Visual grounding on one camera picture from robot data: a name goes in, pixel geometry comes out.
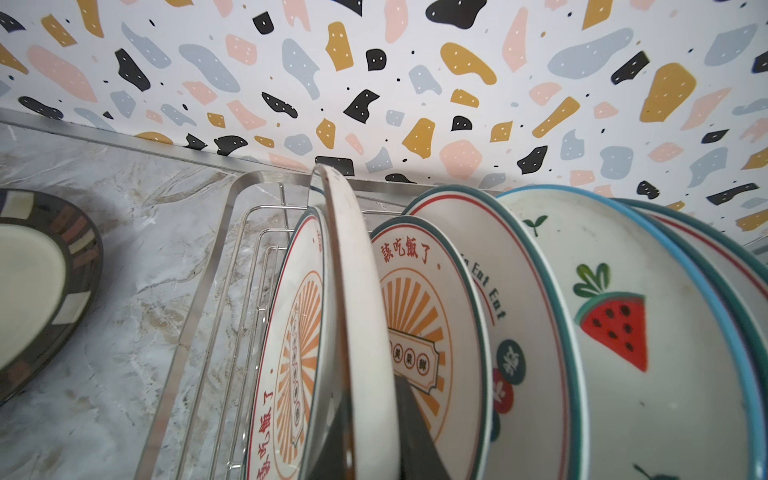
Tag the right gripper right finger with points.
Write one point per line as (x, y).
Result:
(419, 456)

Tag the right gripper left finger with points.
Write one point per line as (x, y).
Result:
(331, 453)

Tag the blue striped white plate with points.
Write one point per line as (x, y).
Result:
(362, 363)

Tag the dark mosaic rim plate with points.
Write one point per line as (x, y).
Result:
(52, 260)

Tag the orange sunburst plate front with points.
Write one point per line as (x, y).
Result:
(291, 400)

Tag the orange sunburst plate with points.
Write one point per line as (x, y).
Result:
(291, 400)
(438, 339)

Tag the green rim eat plate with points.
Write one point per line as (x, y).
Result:
(540, 414)

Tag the watermelon blue rim plate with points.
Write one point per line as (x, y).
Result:
(673, 389)

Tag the green rim rear plate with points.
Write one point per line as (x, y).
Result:
(737, 276)

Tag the wire dish rack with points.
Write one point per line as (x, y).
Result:
(202, 425)

